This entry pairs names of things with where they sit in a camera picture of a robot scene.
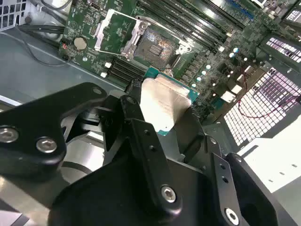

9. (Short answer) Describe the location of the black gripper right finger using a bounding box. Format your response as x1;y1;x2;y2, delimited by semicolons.
174;105;293;226

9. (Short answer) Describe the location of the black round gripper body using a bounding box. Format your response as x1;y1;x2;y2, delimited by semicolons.
48;152;223;226

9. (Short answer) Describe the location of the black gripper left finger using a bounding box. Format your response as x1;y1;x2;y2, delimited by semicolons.
0;79;184;222

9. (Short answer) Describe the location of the silver topped CPU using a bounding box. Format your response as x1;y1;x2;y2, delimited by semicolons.
140;67;200;137

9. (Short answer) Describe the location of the metal socket cover frame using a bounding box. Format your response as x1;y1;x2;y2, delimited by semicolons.
93;9;151;61

